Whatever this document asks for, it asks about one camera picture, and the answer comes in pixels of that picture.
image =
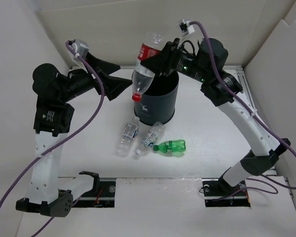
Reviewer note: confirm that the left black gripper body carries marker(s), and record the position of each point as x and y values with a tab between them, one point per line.
81	82

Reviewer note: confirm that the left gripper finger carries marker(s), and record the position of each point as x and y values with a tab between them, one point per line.
106	67
113	86

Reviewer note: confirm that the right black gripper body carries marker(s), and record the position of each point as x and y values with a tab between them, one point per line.
186	63

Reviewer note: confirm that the green plastic bottle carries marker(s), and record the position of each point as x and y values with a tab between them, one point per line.
172	147

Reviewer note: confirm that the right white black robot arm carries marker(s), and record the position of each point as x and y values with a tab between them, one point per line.
226	93

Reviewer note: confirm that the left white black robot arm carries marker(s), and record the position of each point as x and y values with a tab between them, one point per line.
52	125

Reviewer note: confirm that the dark blue cylindrical bin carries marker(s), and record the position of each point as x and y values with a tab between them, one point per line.
158	102

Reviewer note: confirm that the clear bottle orange blue label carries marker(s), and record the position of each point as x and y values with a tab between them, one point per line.
130	132

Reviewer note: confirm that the clear bottle green blue label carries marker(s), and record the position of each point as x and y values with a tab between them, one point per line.
148	140

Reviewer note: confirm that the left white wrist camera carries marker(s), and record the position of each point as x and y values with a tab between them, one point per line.
79	47

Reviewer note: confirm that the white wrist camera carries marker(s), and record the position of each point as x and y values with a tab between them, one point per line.
79	47
186	29

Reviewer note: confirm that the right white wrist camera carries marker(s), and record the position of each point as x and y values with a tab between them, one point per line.
186	29

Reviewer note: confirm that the aluminium rail right side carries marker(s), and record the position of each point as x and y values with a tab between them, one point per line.
244	83

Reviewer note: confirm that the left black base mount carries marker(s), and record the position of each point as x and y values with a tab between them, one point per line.
104	197

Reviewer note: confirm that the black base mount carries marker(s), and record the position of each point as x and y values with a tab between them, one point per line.
214	196
104	197

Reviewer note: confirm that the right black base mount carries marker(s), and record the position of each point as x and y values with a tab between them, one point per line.
214	196

